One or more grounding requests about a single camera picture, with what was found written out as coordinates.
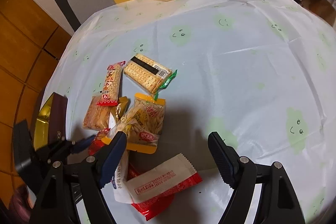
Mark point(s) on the red-ended sesame bar packet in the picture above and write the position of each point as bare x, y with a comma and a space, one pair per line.
111, 88

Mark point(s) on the yellow-edged melon seeds packet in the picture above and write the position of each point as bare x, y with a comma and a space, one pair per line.
142, 124

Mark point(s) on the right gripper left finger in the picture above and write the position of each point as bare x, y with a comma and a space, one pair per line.
95, 174

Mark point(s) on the large red snack packet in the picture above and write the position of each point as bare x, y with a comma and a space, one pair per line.
153, 207

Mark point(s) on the small red patterned snack packet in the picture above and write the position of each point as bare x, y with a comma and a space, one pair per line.
98, 141

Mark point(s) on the green-ended cracker packet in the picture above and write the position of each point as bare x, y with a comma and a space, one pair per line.
151, 76

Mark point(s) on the small gold snack packet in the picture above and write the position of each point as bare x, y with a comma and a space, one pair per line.
119, 110

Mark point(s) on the long white milk snack packet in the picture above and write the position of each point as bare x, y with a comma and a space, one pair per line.
121, 193

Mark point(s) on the clear brown pastry packet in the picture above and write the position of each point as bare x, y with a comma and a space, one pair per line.
97, 117

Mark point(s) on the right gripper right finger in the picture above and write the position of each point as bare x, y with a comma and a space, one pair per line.
239, 173

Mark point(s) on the brown gift box with gold interior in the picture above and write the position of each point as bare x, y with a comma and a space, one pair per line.
50, 124

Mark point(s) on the cream red Kiss snack packet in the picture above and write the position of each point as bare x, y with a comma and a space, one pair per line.
172, 176

